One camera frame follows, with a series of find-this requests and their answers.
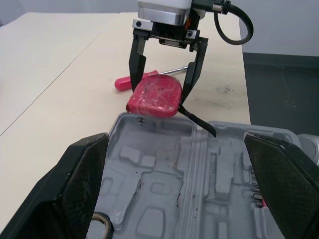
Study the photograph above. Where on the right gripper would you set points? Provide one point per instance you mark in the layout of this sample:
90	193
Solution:
172	35

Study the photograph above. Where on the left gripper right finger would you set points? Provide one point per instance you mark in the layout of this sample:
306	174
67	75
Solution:
286	189

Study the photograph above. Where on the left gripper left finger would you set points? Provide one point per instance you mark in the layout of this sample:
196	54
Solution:
57	194

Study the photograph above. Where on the pink tape measure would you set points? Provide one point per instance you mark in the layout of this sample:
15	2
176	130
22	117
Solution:
154	95

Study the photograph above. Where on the black tape roll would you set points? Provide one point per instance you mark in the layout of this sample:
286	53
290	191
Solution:
110	224

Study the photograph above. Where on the grey tool case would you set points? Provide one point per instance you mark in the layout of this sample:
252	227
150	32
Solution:
162	174

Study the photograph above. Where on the pink bit holder with bits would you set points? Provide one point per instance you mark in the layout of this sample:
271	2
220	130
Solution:
257	196

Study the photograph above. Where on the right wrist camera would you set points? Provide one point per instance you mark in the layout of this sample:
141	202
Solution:
162	10

